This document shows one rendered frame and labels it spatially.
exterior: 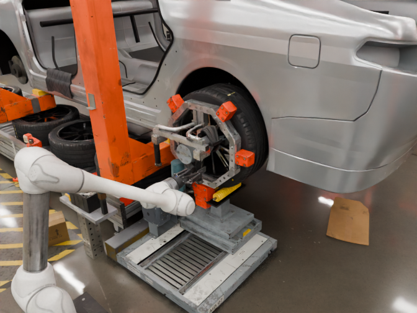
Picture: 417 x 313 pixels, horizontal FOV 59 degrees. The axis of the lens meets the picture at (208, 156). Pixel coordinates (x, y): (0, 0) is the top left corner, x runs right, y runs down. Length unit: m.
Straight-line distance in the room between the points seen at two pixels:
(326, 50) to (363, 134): 0.44
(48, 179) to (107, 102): 0.94
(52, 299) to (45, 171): 0.55
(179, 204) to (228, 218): 1.04
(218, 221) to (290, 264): 0.58
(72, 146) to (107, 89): 1.22
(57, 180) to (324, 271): 1.88
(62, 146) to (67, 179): 1.97
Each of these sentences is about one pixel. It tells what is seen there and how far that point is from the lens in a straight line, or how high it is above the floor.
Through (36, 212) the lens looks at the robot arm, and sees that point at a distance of 1.70.
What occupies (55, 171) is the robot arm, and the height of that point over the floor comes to 1.18.
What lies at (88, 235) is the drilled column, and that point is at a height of 0.21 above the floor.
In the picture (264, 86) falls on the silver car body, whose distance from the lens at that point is 2.08.
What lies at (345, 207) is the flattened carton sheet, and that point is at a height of 0.01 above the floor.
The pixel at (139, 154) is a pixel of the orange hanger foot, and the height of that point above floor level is 0.70.
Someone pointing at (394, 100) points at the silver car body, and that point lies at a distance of 1.92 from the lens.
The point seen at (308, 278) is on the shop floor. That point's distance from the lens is 2.65.
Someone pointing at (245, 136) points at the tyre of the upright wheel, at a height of 0.96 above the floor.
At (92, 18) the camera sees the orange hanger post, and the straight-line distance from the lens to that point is 2.20.
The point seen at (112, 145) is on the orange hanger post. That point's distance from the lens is 2.40.
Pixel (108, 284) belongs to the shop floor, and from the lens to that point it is 2.66.
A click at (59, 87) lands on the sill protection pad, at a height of 0.87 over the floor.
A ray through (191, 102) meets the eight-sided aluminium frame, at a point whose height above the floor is 1.12.
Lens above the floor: 1.84
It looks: 27 degrees down
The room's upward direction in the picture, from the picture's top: 1 degrees counter-clockwise
